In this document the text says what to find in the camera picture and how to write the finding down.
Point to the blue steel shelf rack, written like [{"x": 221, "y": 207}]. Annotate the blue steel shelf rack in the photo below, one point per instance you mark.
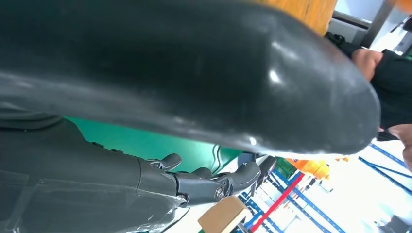
[
  {"x": 309, "y": 202},
  {"x": 386, "y": 154}
]

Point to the green plastic crate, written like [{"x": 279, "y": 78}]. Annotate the green plastic crate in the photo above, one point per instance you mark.
[{"x": 280, "y": 165}]

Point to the yellow taped sheet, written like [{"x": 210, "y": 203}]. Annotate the yellow taped sheet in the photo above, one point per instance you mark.
[{"x": 309, "y": 13}]

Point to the person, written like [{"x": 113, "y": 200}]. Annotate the person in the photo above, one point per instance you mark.
[{"x": 394, "y": 86}]

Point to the white seat block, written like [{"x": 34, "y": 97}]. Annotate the white seat block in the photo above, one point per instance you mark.
[{"x": 349, "y": 27}]

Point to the steel tube frame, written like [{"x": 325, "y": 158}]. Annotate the steel tube frame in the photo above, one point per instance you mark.
[{"x": 375, "y": 25}]

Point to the cardboard box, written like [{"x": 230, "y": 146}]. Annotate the cardboard box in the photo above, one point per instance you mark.
[{"x": 222, "y": 215}]

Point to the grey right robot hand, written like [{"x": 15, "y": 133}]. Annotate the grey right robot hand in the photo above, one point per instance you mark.
[{"x": 193, "y": 64}]

